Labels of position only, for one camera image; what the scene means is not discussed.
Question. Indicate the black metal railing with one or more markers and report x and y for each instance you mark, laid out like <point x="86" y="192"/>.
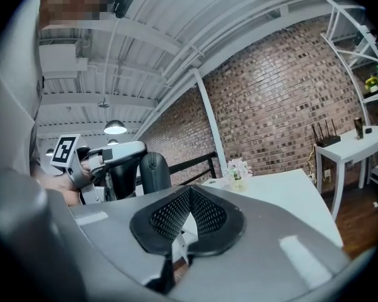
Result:
<point x="192" y="165"/>

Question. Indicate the white wall outlet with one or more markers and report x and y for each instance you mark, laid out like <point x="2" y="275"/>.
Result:
<point x="327" y="172"/>

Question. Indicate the white ceiling air duct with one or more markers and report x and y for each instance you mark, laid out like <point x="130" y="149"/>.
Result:
<point x="61" y="58"/>

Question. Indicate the yellow flowers in white pot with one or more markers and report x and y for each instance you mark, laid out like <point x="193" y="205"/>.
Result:
<point x="372" y="83"/>

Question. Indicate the small black box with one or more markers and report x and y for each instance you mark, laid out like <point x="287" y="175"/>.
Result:
<point x="368" y="130"/>

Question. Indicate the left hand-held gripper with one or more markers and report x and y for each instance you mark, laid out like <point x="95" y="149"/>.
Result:
<point x="64" y="151"/>

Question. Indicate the person's left forearm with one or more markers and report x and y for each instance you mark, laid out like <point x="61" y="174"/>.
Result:
<point x="61" y="189"/>

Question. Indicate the white side table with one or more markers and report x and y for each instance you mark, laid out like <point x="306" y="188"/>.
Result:
<point x="349" y="149"/>

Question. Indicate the dark drink can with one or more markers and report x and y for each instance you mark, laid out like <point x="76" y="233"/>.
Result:
<point x="359" y="128"/>

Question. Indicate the small grey pendant lamp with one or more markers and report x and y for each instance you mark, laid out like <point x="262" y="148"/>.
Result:
<point x="112" y="142"/>
<point x="49" y="152"/>

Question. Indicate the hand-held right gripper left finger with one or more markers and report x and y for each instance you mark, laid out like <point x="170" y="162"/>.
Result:
<point x="113" y="228"/>

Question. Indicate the white pillar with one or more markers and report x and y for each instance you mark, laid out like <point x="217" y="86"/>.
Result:
<point x="209" y="121"/>

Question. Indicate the white metal shelf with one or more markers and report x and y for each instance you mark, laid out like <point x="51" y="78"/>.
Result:
<point x="343" y="42"/>

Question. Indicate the black router with antennas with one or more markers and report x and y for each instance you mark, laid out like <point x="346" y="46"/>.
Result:
<point x="327" y="141"/>

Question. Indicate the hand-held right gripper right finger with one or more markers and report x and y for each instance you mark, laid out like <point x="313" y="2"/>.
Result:
<point x="258" y="256"/>

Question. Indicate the person's head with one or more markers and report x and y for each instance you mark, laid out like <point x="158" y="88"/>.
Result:
<point x="72" y="2"/>

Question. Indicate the large grey pendant lamp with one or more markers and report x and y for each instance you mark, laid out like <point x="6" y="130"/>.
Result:
<point x="114" y="127"/>

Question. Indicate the black head camera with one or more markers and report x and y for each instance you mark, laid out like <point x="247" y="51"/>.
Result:
<point x="124" y="2"/>

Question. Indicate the pink flowers in white pot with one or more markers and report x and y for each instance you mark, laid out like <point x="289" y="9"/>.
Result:
<point x="238" y="175"/>

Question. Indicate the person's left hand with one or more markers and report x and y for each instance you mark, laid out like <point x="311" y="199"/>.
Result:
<point x="87" y="168"/>

